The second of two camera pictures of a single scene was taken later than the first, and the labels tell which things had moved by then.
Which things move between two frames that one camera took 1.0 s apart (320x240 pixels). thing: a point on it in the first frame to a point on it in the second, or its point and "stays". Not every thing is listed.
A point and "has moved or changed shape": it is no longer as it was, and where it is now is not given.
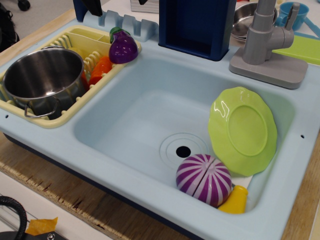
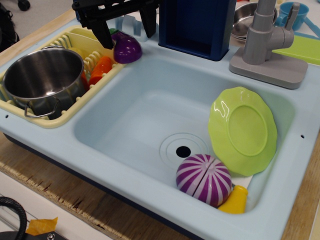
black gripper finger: (142, 2) to (91, 12)
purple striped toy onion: (204, 179) stays
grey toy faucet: (256, 59) stays
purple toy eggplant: (123, 48) has moved or changed shape
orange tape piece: (40, 226) stays
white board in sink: (244, 181) stays
